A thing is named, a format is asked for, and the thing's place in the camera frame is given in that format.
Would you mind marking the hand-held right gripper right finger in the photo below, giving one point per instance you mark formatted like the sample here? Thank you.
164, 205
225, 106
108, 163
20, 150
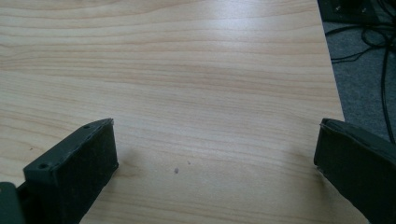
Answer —
361, 168

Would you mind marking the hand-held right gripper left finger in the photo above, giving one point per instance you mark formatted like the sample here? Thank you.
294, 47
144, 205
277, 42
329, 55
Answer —
71, 169

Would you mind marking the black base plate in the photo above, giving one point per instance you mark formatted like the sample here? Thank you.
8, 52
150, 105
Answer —
348, 11

